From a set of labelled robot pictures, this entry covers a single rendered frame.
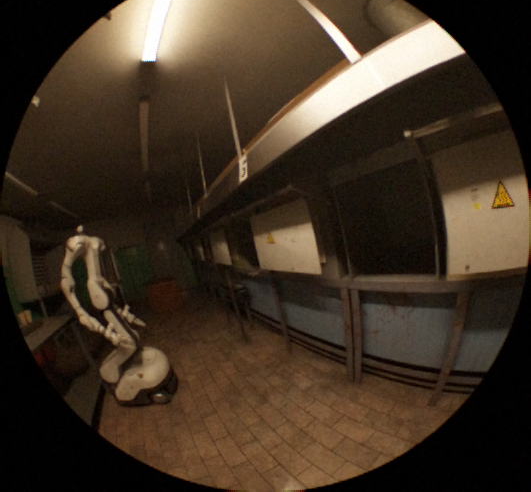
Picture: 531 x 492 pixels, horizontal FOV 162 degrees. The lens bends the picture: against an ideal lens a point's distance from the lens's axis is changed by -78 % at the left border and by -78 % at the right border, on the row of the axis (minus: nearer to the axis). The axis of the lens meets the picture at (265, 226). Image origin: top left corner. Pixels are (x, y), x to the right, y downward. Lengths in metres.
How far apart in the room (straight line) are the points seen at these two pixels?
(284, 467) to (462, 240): 1.29
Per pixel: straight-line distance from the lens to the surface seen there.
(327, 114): 0.65
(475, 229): 0.70
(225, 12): 1.38
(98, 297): 1.64
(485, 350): 1.18
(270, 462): 1.31
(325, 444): 1.31
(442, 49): 0.62
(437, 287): 0.90
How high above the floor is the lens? 1.21
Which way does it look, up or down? 1 degrees up
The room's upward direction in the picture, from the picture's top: 13 degrees counter-clockwise
